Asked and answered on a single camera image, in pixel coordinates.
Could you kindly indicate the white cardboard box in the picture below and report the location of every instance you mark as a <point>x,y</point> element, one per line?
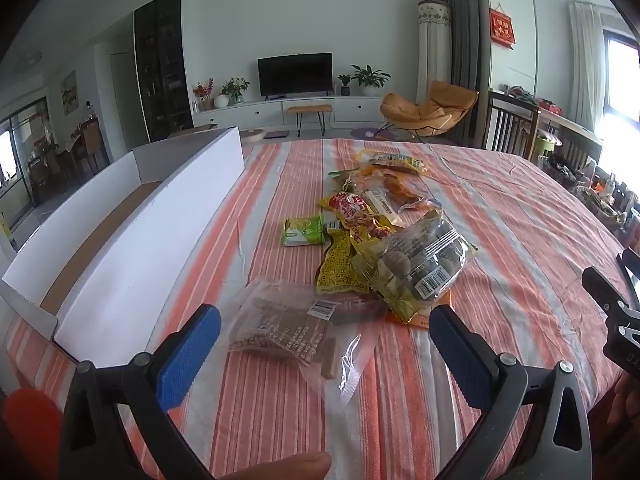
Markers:
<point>150,260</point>

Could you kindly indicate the white television cabinet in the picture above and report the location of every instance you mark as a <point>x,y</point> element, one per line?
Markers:
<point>250,110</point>

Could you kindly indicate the green snack packet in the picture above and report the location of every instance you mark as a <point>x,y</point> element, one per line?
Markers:
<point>302,230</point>

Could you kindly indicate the white curtain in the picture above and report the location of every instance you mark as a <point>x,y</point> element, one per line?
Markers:
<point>585,60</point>

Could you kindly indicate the leafy plant in green pot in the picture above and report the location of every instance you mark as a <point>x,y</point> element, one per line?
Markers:
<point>236,89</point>

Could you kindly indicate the orange lounge chair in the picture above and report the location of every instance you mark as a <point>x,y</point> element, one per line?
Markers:
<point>425,110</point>

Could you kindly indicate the clear bag of dark snacks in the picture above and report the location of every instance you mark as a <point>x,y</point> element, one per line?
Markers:
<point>430,255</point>

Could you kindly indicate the long side table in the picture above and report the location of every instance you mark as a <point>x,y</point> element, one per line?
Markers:
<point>570,127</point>

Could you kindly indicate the purple rug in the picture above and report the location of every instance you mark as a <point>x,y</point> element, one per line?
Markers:
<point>367,132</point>

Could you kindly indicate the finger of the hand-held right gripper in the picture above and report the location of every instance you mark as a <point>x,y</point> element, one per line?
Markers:
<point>602,287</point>
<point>631,267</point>

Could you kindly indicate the white round vase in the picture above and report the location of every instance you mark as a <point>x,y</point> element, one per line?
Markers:
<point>221,101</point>

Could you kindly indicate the red wall hanging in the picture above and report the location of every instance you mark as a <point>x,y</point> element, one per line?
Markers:
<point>502,27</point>

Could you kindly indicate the wooden dining chair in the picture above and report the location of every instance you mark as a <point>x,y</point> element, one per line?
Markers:
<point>92,142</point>

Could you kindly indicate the window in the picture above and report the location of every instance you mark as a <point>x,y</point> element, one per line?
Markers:
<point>622,80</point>

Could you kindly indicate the grey curtain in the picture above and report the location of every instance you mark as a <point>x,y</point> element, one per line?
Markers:
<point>465,35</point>

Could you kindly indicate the wooden bench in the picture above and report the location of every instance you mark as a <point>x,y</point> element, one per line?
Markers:
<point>309,108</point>

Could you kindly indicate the round ceiling light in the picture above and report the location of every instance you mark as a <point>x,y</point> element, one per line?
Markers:
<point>27,62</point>

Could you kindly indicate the black display cabinet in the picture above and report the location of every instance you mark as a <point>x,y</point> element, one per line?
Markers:
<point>160,60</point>

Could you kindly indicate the small potted plant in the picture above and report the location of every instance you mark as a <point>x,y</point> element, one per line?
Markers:
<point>344,85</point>

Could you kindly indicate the orange chicken packet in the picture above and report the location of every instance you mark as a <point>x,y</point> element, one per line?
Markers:
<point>402,191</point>

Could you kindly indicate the clear vacuum snack packet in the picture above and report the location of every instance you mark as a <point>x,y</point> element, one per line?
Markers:
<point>280,330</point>

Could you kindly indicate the black television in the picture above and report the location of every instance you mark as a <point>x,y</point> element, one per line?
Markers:
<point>295,75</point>

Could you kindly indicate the orange round object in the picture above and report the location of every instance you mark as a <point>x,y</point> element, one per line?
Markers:
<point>25,430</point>

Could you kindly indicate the yellow mesh print packet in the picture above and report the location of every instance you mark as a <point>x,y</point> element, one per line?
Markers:
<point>340,265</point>

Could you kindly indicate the yellow edged egg packet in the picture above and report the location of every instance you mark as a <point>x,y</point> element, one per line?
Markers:
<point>395,162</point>

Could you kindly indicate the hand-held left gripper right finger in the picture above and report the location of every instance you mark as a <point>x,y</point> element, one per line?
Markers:
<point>460,355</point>

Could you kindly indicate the wall painting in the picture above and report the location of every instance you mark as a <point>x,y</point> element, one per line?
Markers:
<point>69,91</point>

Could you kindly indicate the beige cat scratcher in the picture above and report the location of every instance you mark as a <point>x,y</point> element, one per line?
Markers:
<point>252,135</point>

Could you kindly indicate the orange striped tablecloth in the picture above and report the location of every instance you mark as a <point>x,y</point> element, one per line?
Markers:
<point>500,210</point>

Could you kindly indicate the person's left hand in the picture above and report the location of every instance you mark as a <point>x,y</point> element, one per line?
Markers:
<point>280,467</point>

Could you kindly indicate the red flower arrangement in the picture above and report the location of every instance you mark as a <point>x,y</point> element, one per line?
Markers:
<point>204,92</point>

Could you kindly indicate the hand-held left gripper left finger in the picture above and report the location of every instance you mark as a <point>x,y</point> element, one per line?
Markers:
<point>190,355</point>

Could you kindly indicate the person's right hand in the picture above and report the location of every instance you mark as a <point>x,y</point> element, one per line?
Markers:
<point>625,405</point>

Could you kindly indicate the dark floor mat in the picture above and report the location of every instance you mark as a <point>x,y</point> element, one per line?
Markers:
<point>276,134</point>

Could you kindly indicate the covered standing air conditioner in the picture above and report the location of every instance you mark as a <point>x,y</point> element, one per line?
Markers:
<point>432,50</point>

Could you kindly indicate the green plastic stool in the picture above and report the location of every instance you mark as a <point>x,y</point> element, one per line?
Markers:
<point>544,144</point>

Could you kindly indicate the yellow red print packet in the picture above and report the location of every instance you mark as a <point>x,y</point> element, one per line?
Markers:
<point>372,232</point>

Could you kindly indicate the large potted plant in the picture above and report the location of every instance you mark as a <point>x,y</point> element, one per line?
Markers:
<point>371,80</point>

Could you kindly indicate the red sausage packet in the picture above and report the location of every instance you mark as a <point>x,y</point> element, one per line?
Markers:
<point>350,205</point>

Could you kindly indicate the cream snack packet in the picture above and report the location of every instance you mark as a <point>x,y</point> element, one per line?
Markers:
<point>381,202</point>

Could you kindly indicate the clutter of bottles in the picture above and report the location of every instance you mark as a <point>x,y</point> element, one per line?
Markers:
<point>595,190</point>

